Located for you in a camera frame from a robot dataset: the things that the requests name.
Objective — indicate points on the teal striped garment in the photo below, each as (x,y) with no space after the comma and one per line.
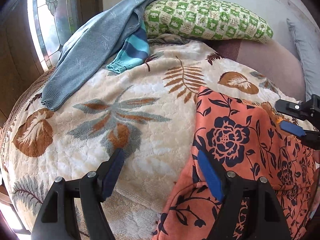
(135,50)

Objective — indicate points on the leaded glass window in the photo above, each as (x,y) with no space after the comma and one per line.
(47,17)

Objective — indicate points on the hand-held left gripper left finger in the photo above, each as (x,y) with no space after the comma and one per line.
(112,172)

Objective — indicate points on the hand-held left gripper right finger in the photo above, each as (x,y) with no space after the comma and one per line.
(208,172)

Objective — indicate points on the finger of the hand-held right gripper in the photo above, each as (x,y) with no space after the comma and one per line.
(290,107)
(291,128)

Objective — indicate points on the grey pillow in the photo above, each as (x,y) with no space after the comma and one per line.
(310,55)

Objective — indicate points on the cream leaf-print blanket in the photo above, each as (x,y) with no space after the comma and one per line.
(75,142)

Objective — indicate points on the blue-grey knit sweater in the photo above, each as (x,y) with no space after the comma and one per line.
(87,50)

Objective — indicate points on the green checked pillow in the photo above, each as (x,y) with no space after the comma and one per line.
(207,17)

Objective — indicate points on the orange floral garment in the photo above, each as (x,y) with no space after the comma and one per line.
(250,130)

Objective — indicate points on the mauve bed sheet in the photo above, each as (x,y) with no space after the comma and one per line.
(270,62)

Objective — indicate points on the wooden window frame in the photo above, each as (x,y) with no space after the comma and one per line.
(15,55)

